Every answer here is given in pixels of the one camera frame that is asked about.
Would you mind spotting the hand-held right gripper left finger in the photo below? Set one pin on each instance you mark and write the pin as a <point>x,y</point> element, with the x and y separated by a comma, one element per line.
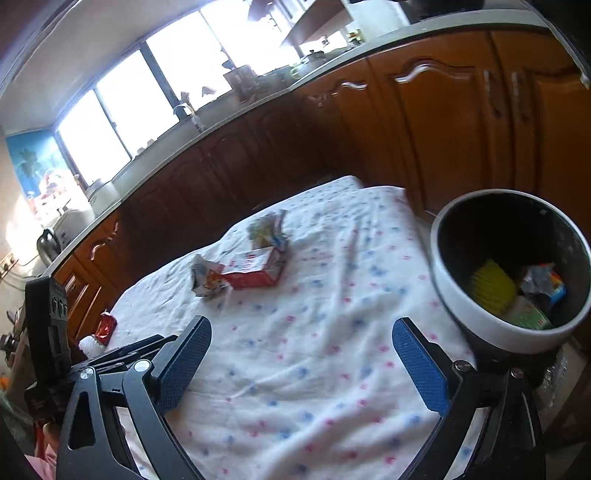
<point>184,364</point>

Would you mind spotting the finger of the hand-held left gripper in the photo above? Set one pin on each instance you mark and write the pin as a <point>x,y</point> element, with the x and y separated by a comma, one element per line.
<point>115,361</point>
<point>143,344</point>

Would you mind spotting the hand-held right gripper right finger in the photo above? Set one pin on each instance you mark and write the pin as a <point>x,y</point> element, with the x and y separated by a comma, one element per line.
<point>422,364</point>

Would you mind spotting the white-rimmed bin with black liner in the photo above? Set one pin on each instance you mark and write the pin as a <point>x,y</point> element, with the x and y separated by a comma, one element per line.
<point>466,295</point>

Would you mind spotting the yellow foam fruit net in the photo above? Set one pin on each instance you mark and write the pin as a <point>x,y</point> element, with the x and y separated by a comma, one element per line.
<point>494,286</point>

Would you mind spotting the green drink carton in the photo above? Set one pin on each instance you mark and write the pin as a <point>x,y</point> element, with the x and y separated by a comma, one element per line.
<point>528,316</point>

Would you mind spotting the red can in foam net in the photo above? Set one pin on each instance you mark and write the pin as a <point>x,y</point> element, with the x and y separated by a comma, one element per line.
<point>104,330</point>

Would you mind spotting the steel electric kettle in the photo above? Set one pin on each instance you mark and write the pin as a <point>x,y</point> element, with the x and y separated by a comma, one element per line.
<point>48,247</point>

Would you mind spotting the crumpled silver wrapper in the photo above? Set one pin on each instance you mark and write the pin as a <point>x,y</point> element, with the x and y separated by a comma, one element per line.
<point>207,277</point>

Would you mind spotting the white rice cooker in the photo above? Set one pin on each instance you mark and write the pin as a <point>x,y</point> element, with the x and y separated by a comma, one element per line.
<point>69,226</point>

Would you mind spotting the floral white cloth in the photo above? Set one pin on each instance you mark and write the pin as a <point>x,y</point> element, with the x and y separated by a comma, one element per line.
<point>314,332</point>

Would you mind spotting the red cardboard box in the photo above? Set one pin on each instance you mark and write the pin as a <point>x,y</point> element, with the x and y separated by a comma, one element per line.
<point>254,272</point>

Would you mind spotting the white lidded container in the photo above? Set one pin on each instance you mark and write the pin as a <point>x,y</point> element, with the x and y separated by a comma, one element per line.
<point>100,193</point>

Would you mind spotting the crumpled grey yellow wrapper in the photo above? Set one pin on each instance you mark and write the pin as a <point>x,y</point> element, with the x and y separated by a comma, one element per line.
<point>270,228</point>

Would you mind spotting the pale kitchen countertop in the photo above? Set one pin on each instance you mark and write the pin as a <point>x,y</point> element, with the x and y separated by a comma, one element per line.
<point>184,143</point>

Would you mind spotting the chrome kitchen faucet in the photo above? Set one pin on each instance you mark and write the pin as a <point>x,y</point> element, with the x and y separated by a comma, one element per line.
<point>189,115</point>

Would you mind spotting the wooden lower kitchen cabinets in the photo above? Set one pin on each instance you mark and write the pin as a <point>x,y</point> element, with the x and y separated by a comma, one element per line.
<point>415,120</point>

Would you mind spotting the wooden kitchen cabinets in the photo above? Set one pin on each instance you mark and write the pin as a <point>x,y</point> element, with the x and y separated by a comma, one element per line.
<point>300,18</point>
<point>415,120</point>

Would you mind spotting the kitchen window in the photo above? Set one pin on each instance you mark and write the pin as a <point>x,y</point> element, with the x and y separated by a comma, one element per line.
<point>184,69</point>

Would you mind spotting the wooden knife block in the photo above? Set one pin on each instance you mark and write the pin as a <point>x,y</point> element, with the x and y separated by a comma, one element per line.
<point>240,82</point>

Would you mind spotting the white green teapot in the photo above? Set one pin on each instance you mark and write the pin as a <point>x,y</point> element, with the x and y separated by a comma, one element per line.
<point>310,62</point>

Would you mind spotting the wooden upper kitchen cabinets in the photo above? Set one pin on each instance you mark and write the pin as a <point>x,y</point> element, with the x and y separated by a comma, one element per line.
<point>300,18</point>

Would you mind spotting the blue wall poster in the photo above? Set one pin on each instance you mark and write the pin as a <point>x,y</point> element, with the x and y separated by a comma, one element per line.
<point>37,170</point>

